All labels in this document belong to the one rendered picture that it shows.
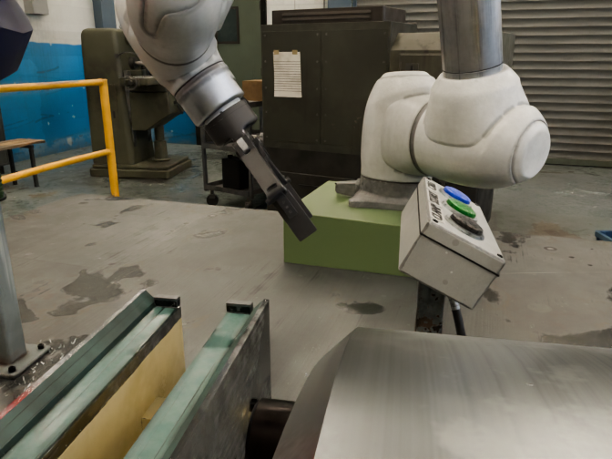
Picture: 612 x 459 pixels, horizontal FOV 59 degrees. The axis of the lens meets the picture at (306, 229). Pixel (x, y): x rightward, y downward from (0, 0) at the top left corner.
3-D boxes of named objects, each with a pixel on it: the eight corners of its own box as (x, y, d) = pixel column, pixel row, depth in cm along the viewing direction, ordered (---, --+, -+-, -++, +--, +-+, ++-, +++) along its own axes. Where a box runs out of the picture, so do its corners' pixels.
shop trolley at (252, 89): (308, 195, 493) (309, 80, 462) (243, 218, 424) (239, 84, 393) (263, 188, 522) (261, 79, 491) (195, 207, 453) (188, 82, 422)
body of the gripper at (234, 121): (240, 95, 77) (280, 149, 78) (245, 99, 85) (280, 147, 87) (198, 127, 77) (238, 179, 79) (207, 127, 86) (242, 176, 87)
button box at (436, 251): (473, 312, 44) (510, 260, 43) (396, 270, 45) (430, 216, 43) (456, 244, 61) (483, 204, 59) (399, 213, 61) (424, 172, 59)
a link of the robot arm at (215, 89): (228, 66, 85) (250, 97, 85) (181, 100, 85) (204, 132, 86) (220, 56, 76) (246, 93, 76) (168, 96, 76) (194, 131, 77)
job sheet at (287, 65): (301, 97, 374) (301, 49, 364) (300, 97, 372) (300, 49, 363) (273, 96, 384) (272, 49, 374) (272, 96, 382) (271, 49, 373)
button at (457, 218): (474, 251, 45) (487, 234, 44) (443, 234, 45) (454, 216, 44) (471, 240, 48) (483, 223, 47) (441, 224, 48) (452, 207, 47)
